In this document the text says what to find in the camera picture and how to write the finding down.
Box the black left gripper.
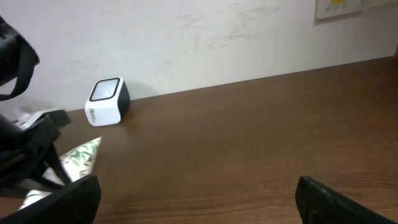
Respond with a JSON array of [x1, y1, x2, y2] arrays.
[[1, 110, 72, 198]]

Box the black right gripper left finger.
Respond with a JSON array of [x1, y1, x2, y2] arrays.
[[1, 174, 101, 224]]

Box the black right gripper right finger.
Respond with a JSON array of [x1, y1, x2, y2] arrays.
[[295, 175, 395, 224]]

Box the leaf pattern cream tube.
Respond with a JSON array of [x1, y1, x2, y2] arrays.
[[19, 137, 102, 210]]

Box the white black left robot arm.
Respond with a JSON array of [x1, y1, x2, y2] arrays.
[[1, 20, 71, 198]]

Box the white barcode scanner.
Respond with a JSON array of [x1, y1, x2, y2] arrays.
[[85, 77, 131, 127]]

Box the beige wall socket plate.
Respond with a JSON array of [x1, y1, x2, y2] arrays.
[[315, 0, 397, 19]]

